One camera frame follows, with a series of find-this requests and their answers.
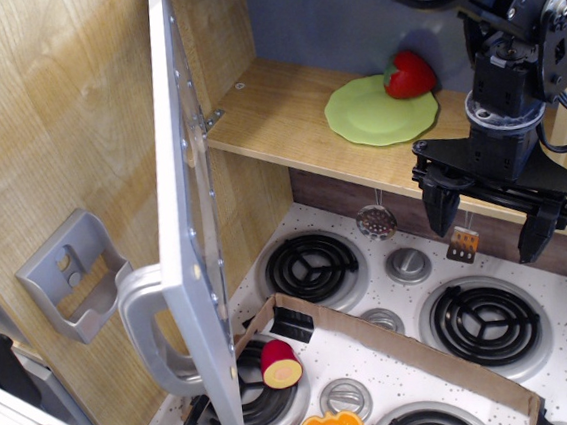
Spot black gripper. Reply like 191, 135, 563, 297
412, 132, 567, 264

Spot grey toy microwave door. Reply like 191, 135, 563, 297
118, 0, 244, 425

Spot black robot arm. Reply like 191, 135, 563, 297
394, 0, 567, 264

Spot toy spatula hanging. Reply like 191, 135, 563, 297
446, 212, 480, 264

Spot upper grey stove knob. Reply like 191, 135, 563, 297
385, 247, 432, 285

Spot grey stove knob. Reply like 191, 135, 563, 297
360, 308, 405, 335
385, 247, 432, 285
319, 377, 374, 421

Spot back right stove burner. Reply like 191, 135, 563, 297
417, 276, 554, 383

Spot stove burner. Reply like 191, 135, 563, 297
375, 401, 486, 425
255, 230, 370, 312
417, 276, 554, 383
198, 334, 311, 425

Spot silver toy skimmer spoon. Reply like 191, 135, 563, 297
355, 189, 397, 241

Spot middle grey stove knob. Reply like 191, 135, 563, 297
360, 308, 405, 335

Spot red toy strawberry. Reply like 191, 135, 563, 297
383, 50, 438, 100

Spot green toy plate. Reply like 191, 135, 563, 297
324, 75, 439, 147

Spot back left stove burner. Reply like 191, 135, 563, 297
255, 230, 370, 312

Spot cardboard barrier strip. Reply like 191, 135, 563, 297
182, 295, 545, 425

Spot front right stove burner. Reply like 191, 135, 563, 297
375, 401, 486, 425

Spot lower grey stove knob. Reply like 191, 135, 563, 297
319, 377, 374, 421

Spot red toy apple half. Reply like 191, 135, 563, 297
260, 340, 304, 390

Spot front left stove burner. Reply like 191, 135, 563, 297
198, 334, 311, 425

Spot grey wall phone holder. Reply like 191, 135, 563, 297
15, 209, 132, 344

